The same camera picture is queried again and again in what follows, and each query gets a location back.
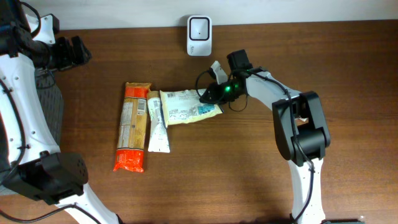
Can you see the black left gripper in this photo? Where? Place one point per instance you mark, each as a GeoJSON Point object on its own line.
{"type": "Point", "coordinates": [66, 53]}

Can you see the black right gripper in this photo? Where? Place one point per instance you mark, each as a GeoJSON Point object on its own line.
{"type": "Point", "coordinates": [213, 92]}

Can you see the cream yellow snack bag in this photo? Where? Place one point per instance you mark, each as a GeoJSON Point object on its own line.
{"type": "Point", "coordinates": [183, 107]}

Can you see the white tube with cork cap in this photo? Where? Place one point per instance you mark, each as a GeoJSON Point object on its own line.
{"type": "Point", "coordinates": [158, 141]}

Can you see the orange pasta package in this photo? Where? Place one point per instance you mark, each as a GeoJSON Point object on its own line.
{"type": "Point", "coordinates": [132, 128]}

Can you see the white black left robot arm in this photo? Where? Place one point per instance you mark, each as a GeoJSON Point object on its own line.
{"type": "Point", "coordinates": [32, 163]}

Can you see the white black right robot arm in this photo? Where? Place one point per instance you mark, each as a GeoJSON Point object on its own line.
{"type": "Point", "coordinates": [301, 132]}

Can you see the white black barcode scanner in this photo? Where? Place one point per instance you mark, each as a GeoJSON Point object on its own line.
{"type": "Point", "coordinates": [199, 36]}

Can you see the dark grey plastic basket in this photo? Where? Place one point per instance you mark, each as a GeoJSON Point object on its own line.
{"type": "Point", "coordinates": [51, 101]}

